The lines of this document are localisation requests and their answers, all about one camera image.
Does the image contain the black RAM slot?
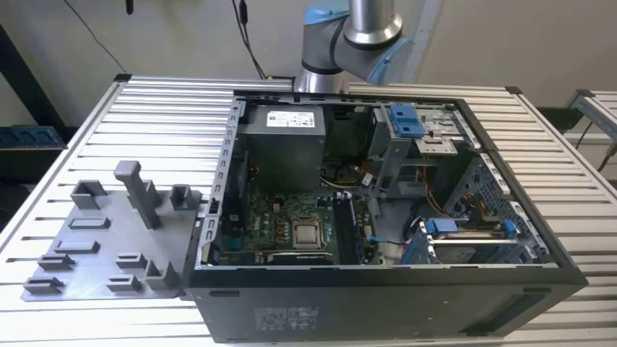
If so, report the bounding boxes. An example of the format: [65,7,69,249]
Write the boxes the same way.
[349,197,363,265]

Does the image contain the black open PC case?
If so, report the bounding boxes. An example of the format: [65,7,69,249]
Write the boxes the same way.
[179,88,590,344]

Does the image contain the silver CPU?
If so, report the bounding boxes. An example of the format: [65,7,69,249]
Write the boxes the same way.
[294,225,322,248]

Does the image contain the blue plastic bay latch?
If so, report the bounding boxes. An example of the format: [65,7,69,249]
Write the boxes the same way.
[387,103,424,140]

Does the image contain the green motherboard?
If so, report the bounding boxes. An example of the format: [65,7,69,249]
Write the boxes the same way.
[210,191,380,267]

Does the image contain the grey metal drive cage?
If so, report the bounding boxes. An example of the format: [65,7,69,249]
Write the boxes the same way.
[367,103,478,198]

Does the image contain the black metal stand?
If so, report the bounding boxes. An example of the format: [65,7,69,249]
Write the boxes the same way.
[0,23,81,232]

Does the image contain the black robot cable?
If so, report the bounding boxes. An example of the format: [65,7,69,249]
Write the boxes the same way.
[230,0,295,81]

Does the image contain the black case fan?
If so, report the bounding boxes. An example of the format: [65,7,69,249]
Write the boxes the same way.
[225,147,251,232]

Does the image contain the grey plastic parts rack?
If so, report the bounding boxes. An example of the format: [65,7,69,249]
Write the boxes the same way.
[18,161,203,303]

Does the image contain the metal slat side table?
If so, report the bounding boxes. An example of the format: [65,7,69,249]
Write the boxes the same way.
[566,88,617,145]

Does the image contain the grey power supply unit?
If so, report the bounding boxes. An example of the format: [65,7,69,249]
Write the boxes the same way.
[238,106,329,194]

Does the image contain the dark blue tray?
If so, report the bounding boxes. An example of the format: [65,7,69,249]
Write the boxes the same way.
[0,125,67,150]

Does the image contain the metal CPU socket cover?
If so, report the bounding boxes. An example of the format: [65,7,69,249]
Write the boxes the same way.
[289,215,326,252]

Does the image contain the hard disk in blue carrier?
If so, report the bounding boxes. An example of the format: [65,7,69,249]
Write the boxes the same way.
[418,216,519,265]

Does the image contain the black graphics card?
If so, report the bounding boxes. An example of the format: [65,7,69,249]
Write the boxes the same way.
[210,249,338,267]

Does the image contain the metal disk cage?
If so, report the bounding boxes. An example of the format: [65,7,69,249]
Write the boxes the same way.
[402,216,550,267]

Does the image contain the multicoloured power wire bundle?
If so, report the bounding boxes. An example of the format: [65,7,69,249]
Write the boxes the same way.
[319,162,380,189]

